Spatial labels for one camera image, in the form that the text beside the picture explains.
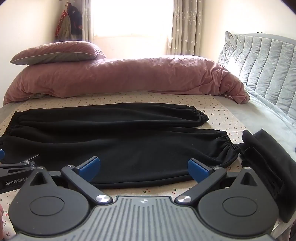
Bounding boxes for folded black garment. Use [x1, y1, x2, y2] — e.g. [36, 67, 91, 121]
[240, 128, 296, 223]

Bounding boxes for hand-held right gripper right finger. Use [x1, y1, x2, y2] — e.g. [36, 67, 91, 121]
[175, 158, 258, 205]

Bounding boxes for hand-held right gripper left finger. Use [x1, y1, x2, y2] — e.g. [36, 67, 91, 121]
[29, 156, 111, 205]

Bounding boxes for pink pillow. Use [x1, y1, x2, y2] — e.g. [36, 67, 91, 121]
[10, 40, 107, 66]

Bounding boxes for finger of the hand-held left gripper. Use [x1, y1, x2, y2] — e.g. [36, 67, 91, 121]
[0, 149, 40, 174]

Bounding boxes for bright window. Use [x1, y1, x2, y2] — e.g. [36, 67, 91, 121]
[90, 0, 174, 37]

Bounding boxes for grey quilted headboard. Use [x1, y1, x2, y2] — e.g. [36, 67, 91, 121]
[218, 31, 296, 121]

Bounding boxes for red floral hanging garment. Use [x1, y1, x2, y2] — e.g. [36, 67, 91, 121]
[55, 1, 71, 41]

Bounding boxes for black pants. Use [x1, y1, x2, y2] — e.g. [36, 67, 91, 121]
[0, 103, 241, 189]

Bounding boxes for star print curtain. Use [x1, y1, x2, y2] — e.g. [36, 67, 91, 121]
[82, 0, 94, 43]
[167, 0, 203, 57]

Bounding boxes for cherry print bed cloth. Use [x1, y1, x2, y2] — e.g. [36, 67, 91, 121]
[0, 91, 245, 241]

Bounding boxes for pink duvet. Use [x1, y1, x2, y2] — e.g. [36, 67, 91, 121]
[3, 55, 250, 106]

